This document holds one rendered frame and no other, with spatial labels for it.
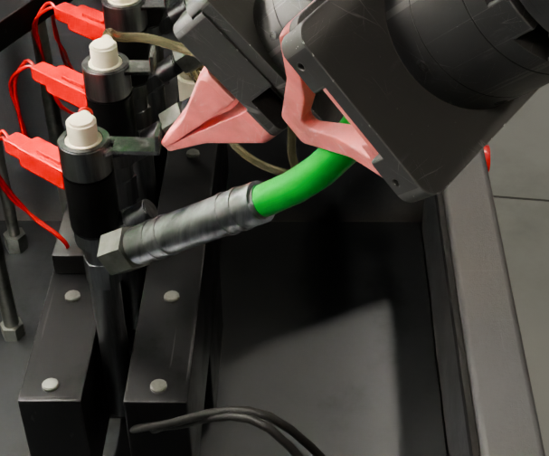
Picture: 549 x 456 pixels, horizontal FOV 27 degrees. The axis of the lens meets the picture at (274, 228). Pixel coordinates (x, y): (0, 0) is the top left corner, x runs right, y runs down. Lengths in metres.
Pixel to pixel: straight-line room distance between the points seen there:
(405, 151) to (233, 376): 0.57
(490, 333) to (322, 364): 0.18
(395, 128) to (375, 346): 0.58
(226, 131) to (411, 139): 0.23
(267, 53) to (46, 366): 0.27
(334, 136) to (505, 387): 0.35
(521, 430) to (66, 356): 0.28
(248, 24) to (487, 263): 0.34
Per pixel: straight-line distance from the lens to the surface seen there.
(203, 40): 0.52
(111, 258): 0.52
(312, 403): 0.87
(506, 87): 0.33
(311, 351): 0.90
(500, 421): 0.70
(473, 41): 0.32
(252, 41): 0.52
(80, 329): 0.72
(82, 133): 0.60
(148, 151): 0.60
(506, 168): 2.55
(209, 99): 0.54
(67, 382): 0.69
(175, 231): 0.49
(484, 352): 0.74
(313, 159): 0.44
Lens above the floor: 1.47
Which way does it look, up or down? 39 degrees down
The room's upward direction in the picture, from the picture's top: 1 degrees counter-clockwise
